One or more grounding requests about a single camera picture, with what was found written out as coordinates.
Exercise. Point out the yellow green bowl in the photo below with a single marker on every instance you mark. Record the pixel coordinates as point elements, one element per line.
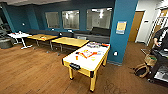
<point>94,58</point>

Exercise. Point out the orange snack box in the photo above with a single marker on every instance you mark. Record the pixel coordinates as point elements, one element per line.
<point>87,54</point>

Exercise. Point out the black bowl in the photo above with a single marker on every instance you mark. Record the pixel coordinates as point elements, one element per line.
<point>77,52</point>

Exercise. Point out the colourful puzzle box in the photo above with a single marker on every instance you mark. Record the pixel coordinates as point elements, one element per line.
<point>94,44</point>

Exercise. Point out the small orange cup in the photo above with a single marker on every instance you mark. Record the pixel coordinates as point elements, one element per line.
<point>77,57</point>

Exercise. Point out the yellow air hockey table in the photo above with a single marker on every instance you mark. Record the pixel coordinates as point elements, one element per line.
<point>85,61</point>

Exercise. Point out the yellow wooden table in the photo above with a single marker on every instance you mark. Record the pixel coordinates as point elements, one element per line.
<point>41,37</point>
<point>70,41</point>

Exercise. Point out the grey sofa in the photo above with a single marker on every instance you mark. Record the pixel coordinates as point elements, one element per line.
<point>95,36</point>

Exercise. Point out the flat red box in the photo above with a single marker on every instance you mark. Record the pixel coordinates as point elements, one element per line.
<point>105,45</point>

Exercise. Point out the black chair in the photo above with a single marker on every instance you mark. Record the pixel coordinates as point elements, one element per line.
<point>61,34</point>

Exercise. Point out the yellow notice board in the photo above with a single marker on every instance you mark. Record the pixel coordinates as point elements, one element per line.
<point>121,27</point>

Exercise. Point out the long dark grey bench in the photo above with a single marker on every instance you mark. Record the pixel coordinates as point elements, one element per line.
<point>43,32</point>

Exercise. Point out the brown wooden door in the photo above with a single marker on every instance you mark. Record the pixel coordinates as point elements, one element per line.
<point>136,26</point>

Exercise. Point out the brown floor bag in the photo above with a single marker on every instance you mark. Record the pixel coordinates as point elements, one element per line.
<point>141,71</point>

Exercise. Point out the small white table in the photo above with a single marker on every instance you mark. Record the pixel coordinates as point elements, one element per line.
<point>18,35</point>

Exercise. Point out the tan wicker basket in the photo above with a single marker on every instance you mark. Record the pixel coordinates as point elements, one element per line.
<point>150,60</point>

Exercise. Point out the dark grey round bin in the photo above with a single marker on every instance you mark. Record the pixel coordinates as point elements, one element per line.
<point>6,43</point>

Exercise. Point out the white metal shelf rack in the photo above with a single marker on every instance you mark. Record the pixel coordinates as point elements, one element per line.
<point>159,21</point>

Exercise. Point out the black wheeled cart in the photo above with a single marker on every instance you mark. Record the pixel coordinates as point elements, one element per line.
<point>161,66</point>

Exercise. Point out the glass wall window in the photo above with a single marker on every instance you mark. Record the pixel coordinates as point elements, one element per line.
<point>100,18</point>
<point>70,19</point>
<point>52,20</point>

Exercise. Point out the white wall outlet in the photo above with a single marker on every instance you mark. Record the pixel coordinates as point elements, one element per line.
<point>115,53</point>

